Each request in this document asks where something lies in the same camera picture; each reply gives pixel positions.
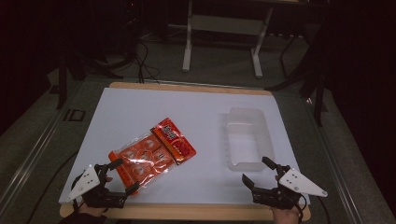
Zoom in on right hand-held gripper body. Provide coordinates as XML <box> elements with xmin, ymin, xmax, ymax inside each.
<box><xmin>251</xmin><ymin>167</ymin><xmax>329</xmax><ymax>211</ymax></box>

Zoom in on person's left hand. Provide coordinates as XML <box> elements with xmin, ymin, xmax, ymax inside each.
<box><xmin>77</xmin><ymin>175</ymin><xmax>114</xmax><ymax>218</ymax></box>

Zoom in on black cable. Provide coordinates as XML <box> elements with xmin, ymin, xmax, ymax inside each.
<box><xmin>134</xmin><ymin>36</ymin><xmax>162</xmax><ymax>84</ymax></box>
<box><xmin>26</xmin><ymin>150</ymin><xmax>78</xmax><ymax>224</ymax></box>

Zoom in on black floor socket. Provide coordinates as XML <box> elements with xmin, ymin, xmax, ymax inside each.
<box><xmin>63</xmin><ymin>108</ymin><xmax>86</xmax><ymax>122</ymax></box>

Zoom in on black metal stand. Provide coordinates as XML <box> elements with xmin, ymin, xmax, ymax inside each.
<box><xmin>264</xmin><ymin>12</ymin><xmax>328</xmax><ymax>127</ymax></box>
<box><xmin>55</xmin><ymin>31</ymin><xmax>138</xmax><ymax>110</ymax></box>

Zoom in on orange snack packet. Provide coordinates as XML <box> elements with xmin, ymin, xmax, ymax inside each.
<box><xmin>107</xmin><ymin>117</ymin><xmax>197</xmax><ymax>196</ymax></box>

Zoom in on white table mat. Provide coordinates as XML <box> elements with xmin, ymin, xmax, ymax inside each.
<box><xmin>58</xmin><ymin>87</ymin><xmax>311</xmax><ymax>205</ymax></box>

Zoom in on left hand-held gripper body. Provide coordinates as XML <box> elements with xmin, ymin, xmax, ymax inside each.
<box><xmin>65</xmin><ymin>163</ymin><xmax>129</xmax><ymax>209</ymax></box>

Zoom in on person's right hand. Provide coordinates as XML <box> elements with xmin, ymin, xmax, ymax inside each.
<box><xmin>270</xmin><ymin>175</ymin><xmax>302</xmax><ymax>224</ymax></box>

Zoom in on white metal stand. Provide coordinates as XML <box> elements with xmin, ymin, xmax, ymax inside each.
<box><xmin>181</xmin><ymin>0</ymin><xmax>275</xmax><ymax>79</ymax></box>

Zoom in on clear plastic container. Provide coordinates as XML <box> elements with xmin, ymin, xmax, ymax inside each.
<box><xmin>224</xmin><ymin>106</ymin><xmax>276</xmax><ymax>173</ymax></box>

